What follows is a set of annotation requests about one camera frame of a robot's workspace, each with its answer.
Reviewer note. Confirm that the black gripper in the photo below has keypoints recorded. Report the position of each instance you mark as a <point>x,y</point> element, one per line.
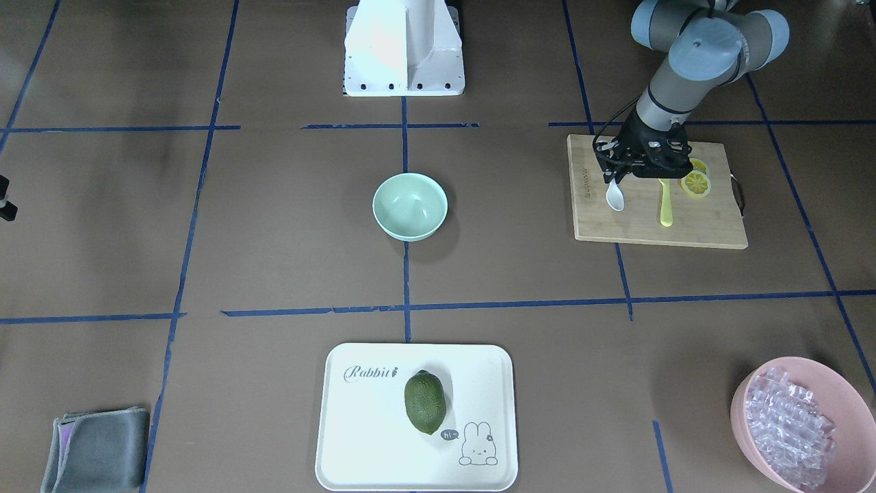
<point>630,134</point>

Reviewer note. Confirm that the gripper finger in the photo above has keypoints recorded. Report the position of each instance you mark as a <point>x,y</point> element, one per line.
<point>8,210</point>

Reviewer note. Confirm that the white plastic spoon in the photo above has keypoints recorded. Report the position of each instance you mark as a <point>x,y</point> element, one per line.
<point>614,196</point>

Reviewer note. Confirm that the mint green bowl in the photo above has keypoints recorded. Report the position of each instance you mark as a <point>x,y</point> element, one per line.
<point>410,206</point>

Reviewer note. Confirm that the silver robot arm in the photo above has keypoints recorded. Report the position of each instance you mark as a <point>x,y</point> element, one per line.
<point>706,46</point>

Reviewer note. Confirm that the pink bowl with ice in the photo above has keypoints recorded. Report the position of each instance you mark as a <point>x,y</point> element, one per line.
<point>804,427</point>

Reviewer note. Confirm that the yellow plastic knife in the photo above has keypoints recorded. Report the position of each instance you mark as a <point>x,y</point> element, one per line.
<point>666,210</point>

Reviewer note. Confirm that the bamboo cutting board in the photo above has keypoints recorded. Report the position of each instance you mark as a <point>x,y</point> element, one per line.
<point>714,222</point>

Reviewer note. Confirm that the folded grey cloth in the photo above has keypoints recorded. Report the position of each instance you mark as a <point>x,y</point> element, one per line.
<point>97,451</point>

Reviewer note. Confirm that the green avocado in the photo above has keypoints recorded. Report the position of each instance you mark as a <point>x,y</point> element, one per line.
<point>425,402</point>

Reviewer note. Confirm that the white rabbit tray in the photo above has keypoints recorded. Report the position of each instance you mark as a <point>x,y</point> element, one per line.
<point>366,442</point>

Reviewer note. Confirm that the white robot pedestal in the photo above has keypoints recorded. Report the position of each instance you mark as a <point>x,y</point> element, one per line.
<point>404,49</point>

